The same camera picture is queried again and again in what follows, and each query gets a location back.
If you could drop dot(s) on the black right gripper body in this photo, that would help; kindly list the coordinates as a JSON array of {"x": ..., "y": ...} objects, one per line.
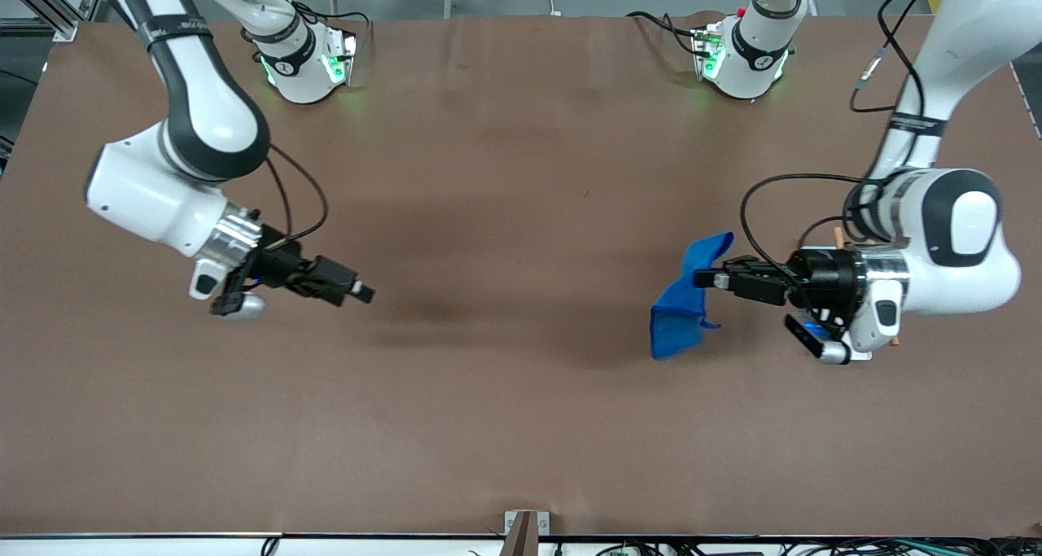
[{"x": 277, "y": 266}]

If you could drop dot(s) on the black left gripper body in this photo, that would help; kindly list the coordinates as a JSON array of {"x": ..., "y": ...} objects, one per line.
[{"x": 824, "y": 280}]

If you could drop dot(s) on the blue microfibre towel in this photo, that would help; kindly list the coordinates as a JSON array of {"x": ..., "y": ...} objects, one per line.
[{"x": 676, "y": 328}]

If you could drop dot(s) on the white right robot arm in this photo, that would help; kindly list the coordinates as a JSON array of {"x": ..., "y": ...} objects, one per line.
[{"x": 130, "y": 198}]

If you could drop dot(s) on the silver metal bracket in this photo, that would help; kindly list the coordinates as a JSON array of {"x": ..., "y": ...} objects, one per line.
[{"x": 543, "y": 523}]

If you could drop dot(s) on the brown wooden post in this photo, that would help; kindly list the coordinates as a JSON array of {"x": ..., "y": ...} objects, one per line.
[{"x": 521, "y": 540}]

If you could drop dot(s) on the aluminium extrusion frame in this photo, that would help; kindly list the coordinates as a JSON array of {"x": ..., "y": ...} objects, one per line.
[{"x": 45, "y": 6}]

